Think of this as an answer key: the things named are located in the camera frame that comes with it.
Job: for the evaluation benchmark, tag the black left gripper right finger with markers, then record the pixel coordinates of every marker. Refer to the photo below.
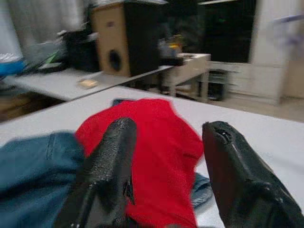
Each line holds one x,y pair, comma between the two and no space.
232,171

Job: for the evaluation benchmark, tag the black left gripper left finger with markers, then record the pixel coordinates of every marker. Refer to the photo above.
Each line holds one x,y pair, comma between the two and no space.
111,154

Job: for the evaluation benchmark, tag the large white table black legs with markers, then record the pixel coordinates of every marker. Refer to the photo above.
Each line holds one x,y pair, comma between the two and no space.
237,123

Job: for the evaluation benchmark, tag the black cloth piece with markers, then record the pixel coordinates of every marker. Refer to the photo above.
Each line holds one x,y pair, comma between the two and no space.
118,102

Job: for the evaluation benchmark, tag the red shirt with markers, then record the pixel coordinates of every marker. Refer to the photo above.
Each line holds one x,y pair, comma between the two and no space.
164,142

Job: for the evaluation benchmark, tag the blue denim garment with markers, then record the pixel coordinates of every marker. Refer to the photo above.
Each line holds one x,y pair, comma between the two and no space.
35,171

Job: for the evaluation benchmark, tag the narrow white table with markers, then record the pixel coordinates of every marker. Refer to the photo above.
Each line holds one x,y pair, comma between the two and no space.
59,83

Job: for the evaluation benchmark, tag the black bag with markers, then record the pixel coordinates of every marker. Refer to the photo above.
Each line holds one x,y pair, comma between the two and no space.
80,54

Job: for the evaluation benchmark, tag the beige desk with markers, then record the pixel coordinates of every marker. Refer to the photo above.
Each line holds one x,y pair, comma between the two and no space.
190,66

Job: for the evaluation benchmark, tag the wooden black speaker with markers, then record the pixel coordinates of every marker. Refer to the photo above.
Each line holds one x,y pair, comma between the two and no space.
111,35

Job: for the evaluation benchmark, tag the blue basket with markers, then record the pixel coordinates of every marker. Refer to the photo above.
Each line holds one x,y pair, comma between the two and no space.
12,66

